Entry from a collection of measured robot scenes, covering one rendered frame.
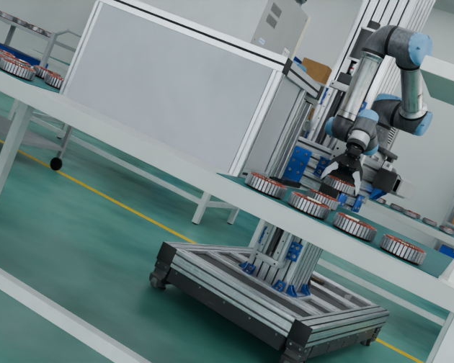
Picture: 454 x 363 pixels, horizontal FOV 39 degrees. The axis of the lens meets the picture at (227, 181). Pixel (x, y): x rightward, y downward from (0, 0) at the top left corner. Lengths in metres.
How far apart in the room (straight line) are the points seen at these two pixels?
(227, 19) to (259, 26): 0.10
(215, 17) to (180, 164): 0.52
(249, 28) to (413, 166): 7.12
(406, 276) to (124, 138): 0.81
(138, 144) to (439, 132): 7.43
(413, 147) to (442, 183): 0.61
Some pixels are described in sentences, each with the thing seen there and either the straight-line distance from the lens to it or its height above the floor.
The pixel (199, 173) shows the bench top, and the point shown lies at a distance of 1.67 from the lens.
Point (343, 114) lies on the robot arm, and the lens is 2.61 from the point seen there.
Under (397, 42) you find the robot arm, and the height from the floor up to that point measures 1.41.
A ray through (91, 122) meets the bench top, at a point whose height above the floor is 0.73.
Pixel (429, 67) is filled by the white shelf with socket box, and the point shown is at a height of 1.18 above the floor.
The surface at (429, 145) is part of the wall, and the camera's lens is 8.96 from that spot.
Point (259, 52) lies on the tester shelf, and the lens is 1.90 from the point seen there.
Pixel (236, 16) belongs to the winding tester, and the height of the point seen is 1.18.
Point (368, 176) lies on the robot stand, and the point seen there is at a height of 0.90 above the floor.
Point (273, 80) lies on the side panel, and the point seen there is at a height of 1.04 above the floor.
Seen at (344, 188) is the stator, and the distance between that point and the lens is 2.29.
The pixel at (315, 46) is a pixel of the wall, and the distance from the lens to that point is 9.47.
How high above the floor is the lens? 0.90
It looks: 5 degrees down
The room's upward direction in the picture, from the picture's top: 23 degrees clockwise
